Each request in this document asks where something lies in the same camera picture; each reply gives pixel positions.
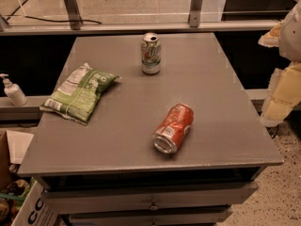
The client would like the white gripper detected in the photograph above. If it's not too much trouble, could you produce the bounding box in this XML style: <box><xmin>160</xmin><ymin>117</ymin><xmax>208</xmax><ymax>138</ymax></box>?
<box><xmin>258</xmin><ymin>1</ymin><xmax>301</xmax><ymax>127</ymax></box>

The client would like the red coke can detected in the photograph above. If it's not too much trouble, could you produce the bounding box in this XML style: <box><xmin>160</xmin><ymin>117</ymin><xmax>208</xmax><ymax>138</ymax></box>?
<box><xmin>152</xmin><ymin>104</ymin><xmax>194</xmax><ymax>153</ymax></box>

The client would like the green white soda can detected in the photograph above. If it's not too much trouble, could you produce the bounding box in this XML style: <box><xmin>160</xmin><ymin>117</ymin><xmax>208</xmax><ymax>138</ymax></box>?
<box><xmin>141</xmin><ymin>32</ymin><xmax>161</xmax><ymax>74</ymax></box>

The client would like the top drawer knob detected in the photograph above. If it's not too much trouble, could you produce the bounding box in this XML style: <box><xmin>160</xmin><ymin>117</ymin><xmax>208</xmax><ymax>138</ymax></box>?
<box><xmin>149</xmin><ymin>201</ymin><xmax>159</xmax><ymax>211</ymax></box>

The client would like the grey drawer cabinet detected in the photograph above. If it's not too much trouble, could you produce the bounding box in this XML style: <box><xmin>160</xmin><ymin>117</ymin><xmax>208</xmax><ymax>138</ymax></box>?
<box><xmin>19</xmin><ymin>33</ymin><xmax>282</xmax><ymax>226</ymax></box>

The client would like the green chip bag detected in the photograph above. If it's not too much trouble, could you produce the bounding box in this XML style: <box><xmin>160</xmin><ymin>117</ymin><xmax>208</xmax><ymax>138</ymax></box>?
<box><xmin>40</xmin><ymin>63</ymin><xmax>119</xmax><ymax>125</ymax></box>

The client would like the white pump bottle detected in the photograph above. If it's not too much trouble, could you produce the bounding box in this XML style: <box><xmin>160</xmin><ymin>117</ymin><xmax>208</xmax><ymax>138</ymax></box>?
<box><xmin>0</xmin><ymin>73</ymin><xmax>27</xmax><ymax>106</ymax></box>

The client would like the white cardboard box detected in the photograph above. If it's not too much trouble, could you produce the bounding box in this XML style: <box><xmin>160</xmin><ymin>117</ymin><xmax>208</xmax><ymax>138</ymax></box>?
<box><xmin>0</xmin><ymin>130</ymin><xmax>57</xmax><ymax>226</ymax></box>

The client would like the metal railing frame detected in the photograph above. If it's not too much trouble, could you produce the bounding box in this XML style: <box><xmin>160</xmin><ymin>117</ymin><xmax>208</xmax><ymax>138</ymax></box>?
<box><xmin>0</xmin><ymin>0</ymin><xmax>299</xmax><ymax>36</ymax></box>

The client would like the black floor cable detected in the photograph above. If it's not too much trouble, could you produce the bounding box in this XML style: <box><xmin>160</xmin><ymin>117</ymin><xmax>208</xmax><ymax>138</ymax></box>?
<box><xmin>5</xmin><ymin>0</ymin><xmax>103</xmax><ymax>25</ymax></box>

